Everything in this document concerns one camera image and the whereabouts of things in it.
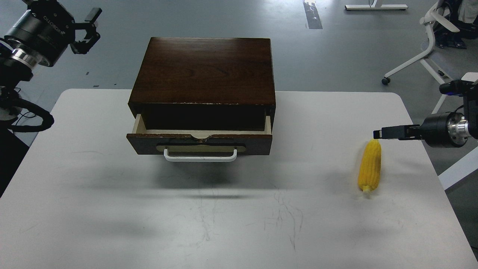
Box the yellow corn cob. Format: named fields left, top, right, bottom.
left=357, top=139, right=381, bottom=198

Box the dark wooden drawer cabinet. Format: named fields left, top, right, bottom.
left=128, top=37, right=276, bottom=131

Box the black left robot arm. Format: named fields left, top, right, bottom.
left=0, top=0, right=102, bottom=133

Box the white side table edge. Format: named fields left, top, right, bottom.
left=438, top=72, right=478, bottom=190

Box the white desk base bar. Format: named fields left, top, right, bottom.
left=344, top=0, right=408, bottom=10

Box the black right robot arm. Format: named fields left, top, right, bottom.
left=373, top=80, right=478, bottom=148

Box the black cable on floor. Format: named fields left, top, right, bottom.
left=13, top=110, right=38, bottom=135

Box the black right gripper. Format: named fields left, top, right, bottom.
left=373, top=112, right=469, bottom=148

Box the white office chair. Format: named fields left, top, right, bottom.
left=381, top=0, right=478, bottom=114

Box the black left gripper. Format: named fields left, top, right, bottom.
left=4, top=0, right=102, bottom=67

